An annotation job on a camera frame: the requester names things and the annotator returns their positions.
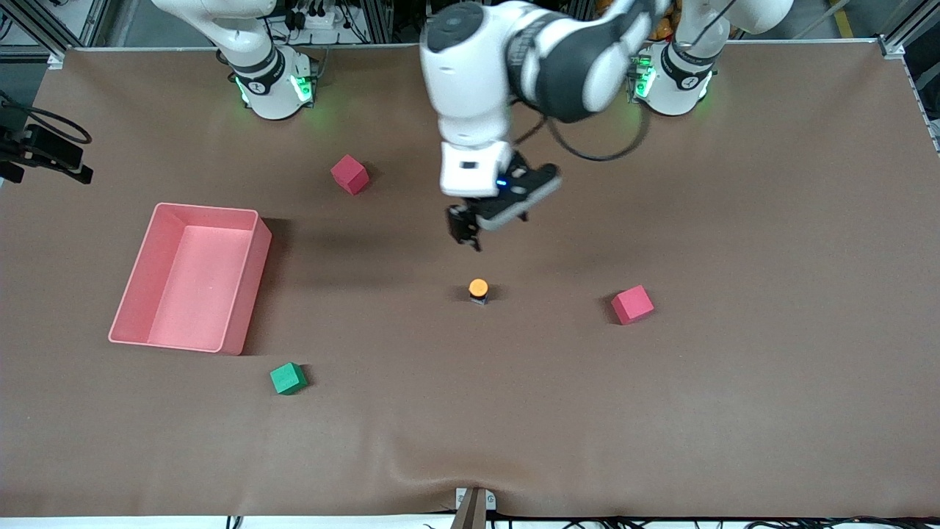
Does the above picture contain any pink foam cube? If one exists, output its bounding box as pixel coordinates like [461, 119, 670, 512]
[330, 154, 370, 196]
[611, 285, 655, 325]

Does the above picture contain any brown table mat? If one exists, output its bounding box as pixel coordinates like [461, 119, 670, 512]
[0, 43, 940, 519]

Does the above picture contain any pink plastic bin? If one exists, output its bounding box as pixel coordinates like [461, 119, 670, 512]
[108, 203, 272, 356]

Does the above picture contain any white power strip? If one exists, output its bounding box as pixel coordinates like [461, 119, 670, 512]
[290, 4, 346, 30]

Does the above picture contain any green foam cube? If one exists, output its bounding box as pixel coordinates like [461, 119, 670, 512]
[270, 361, 308, 396]

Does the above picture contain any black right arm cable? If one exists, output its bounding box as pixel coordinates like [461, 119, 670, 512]
[0, 92, 93, 145]

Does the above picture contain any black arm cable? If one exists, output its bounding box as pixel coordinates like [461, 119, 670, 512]
[0, 92, 93, 145]
[514, 96, 651, 162]

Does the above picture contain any aluminium frame profile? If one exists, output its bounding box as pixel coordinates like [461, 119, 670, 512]
[878, 0, 940, 60]
[0, 0, 111, 71]

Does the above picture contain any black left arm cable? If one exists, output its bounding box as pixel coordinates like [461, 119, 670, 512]
[514, 96, 651, 162]

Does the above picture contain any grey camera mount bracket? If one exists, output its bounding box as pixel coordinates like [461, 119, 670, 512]
[455, 487, 496, 529]

